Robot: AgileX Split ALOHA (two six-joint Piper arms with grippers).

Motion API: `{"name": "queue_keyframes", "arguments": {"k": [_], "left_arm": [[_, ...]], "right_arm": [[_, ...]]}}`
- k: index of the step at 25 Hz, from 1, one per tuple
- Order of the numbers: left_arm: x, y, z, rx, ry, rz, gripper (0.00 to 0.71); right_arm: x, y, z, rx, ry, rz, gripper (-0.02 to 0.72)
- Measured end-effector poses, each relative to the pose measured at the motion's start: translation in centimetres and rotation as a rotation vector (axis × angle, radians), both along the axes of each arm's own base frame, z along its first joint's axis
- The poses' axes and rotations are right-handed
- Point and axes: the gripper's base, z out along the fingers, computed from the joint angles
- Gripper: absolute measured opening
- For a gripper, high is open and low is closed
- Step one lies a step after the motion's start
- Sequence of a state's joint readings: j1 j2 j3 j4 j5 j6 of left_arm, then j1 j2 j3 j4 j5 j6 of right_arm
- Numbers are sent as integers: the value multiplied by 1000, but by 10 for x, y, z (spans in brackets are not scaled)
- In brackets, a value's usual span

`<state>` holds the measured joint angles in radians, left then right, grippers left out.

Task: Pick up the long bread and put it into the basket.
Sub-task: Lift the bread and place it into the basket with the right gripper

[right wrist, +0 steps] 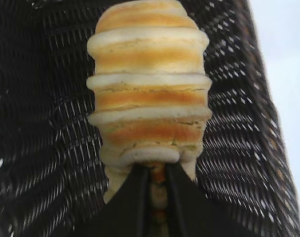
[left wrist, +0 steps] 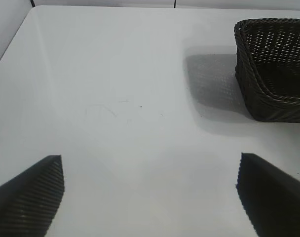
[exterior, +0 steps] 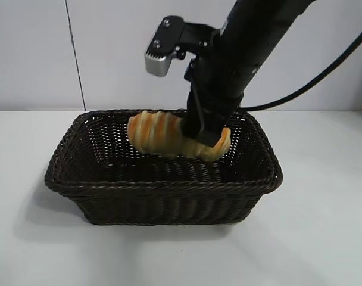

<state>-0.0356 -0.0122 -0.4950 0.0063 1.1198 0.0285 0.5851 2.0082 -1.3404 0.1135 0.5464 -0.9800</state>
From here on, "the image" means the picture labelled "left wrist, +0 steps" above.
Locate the dark brown woven basket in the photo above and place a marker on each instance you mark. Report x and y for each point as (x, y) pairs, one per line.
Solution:
(263, 106)

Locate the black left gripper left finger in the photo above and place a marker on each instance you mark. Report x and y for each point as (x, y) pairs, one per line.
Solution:
(29, 202)

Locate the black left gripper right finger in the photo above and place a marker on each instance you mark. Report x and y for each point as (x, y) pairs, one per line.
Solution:
(275, 202)

